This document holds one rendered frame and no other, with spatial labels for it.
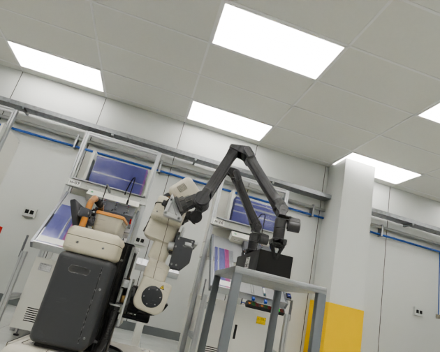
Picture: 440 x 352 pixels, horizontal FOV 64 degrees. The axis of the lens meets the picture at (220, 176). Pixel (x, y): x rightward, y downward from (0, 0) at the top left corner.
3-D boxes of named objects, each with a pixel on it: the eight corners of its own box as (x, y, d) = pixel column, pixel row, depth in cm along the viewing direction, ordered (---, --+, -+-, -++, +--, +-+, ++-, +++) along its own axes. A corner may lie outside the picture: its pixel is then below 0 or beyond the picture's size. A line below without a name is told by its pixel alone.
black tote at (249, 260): (233, 274, 223) (237, 256, 227) (259, 281, 224) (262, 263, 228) (255, 272, 169) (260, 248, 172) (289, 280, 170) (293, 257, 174)
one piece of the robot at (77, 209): (71, 242, 170) (66, 197, 176) (86, 248, 204) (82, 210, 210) (95, 237, 173) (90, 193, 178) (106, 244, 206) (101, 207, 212)
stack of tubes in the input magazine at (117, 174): (140, 195, 342) (148, 170, 351) (87, 180, 335) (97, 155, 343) (140, 198, 354) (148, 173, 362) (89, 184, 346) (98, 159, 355)
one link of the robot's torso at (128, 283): (106, 323, 171) (122, 272, 179) (114, 318, 198) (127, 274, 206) (160, 336, 173) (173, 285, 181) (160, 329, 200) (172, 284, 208)
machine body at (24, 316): (94, 353, 285) (118, 276, 305) (5, 334, 275) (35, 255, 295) (102, 339, 346) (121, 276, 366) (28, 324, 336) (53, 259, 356)
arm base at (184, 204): (173, 202, 186) (174, 196, 175) (187, 196, 188) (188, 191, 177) (179, 216, 184) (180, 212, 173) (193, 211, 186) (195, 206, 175)
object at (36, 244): (116, 267, 281) (118, 261, 278) (32, 247, 271) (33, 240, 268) (116, 267, 282) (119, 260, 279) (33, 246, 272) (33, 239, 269)
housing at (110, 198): (135, 218, 340) (137, 207, 333) (84, 204, 333) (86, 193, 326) (137, 213, 347) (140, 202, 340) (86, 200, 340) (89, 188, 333)
